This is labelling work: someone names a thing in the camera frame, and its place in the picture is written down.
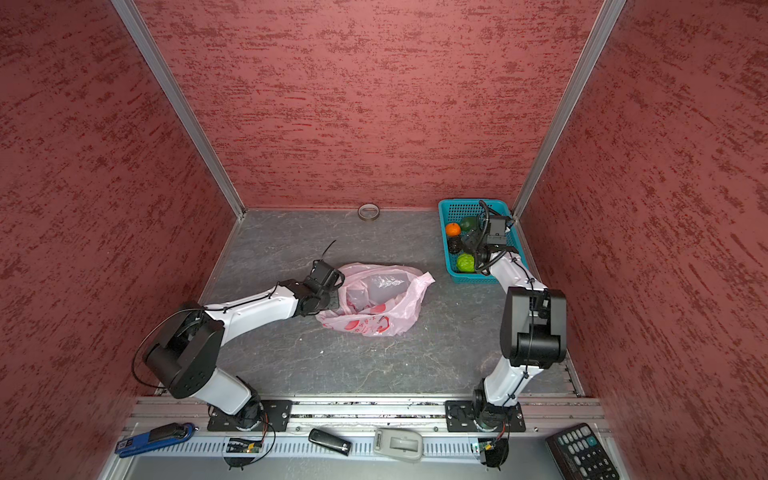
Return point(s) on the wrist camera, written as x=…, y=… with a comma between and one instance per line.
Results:
x=496, y=230
x=324, y=276

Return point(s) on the teal plastic basket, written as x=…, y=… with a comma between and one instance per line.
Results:
x=453, y=210

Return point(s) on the aluminium corner post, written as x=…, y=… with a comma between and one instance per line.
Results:
x=137, y=28
x=601, y=30

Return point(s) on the blue utility tool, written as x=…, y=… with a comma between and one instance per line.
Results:
x=155, y=439

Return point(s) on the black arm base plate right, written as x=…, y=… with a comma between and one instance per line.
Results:
x=469, y=416

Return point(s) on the aluminium front rail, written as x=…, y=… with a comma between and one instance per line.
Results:
x=357, y=415

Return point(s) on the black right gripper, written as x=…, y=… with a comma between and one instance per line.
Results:
x=470, y=238

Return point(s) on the aluminium corner post left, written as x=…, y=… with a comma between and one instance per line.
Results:
x=137, y=28

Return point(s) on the left circuit board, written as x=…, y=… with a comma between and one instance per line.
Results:
x=243, y=446

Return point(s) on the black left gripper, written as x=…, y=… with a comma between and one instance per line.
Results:
x=332, y=290

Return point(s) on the dark green pepper fruit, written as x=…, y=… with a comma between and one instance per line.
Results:
x=469, y=224

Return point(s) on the circuit board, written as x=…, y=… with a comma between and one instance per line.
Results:
x=493, y=453
x=243, y=446

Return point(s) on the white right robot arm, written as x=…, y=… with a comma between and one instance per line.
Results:
x=533, y=325

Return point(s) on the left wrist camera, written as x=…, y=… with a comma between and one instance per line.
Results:
x=324, y=276

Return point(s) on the right circuit board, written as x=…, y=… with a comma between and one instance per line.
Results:
x=493, y=453

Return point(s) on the black calculator keypad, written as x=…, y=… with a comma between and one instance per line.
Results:
x=579, y=455

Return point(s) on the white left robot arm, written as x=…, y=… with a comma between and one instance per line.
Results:
x=182, y=351

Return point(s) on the aluminium corner post right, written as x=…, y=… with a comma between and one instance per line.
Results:
x=601, y=30

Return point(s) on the grey plastic handle device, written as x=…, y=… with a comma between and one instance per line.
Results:
x=398, y=444

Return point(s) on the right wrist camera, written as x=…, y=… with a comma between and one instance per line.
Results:
x=496, y=230

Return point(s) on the orange fruit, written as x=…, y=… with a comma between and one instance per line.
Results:
x=453, y=230

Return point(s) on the black remote stick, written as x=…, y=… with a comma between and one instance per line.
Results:
x=330, y=441

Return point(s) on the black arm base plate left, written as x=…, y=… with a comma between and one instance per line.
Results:
x=276, y=415

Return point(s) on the pink plastic bag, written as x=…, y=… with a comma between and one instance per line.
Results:
x=378, y=300

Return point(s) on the dark avocado fruit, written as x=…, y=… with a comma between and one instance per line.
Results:
x=455, y=245

